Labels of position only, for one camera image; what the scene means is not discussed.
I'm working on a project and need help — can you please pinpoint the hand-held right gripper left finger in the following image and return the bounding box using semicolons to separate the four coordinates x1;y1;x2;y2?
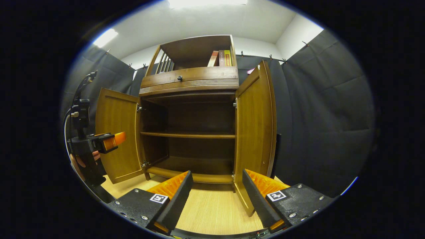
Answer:
106;170;194;236

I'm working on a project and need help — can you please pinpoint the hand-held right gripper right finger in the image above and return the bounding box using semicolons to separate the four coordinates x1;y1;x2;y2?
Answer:
242;169;334;234

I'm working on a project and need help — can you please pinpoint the wooden shoe cabinet door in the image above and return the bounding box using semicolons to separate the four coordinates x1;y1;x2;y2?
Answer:
95;88;146;184
233;60;277;217

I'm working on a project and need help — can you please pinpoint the wooden inner shelf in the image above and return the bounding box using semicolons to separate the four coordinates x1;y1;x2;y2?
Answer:
140;132;236;139

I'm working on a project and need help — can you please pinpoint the ceiling light panel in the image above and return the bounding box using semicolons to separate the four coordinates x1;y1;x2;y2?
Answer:
93;29;119;48
168;0;248;9

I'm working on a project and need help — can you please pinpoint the black backdrop cloth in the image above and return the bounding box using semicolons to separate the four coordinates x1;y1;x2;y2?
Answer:
61;29;376;196

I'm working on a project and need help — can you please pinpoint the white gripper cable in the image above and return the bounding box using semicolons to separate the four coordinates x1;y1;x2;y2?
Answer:
63;114;72;156

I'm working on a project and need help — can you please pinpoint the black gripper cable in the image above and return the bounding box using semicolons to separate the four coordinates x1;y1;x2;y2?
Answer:
74;71;97;100

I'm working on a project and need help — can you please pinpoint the black door handle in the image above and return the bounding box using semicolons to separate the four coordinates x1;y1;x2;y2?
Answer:
271;133;282;180

